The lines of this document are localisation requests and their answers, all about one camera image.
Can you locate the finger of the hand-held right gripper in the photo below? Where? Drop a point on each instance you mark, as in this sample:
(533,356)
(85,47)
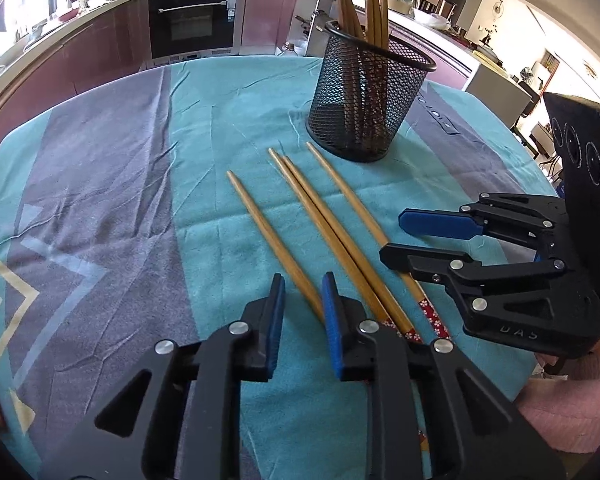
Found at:
(435,224)
(430,265)

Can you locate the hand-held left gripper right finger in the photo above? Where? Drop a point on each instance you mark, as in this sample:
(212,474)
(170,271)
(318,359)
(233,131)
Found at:
(330,325)

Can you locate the teal and grey tablecloth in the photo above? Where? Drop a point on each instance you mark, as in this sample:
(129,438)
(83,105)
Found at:
(130,210)

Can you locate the pink fleece clothing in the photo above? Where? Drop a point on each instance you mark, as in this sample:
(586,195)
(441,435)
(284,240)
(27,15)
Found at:
(575,405)

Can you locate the patterned-end wooden chopstick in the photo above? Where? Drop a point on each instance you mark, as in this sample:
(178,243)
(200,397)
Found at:
(300,195)
(346,195)
(270,240)
(313,195)

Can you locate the white plastic bag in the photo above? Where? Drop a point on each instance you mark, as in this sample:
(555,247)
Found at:
(430,17)

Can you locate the pink base cabinet run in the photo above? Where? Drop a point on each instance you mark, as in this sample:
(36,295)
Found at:
(450,67)
(265,15)
(80,60)

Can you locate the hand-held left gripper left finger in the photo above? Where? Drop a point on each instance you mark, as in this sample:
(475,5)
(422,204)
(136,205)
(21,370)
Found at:
(277,320)

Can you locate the black mesh utensil holder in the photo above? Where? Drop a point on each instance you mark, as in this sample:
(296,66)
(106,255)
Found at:
(340,125)

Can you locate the black built-in oven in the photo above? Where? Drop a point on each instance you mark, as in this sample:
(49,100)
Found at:
(195,25)

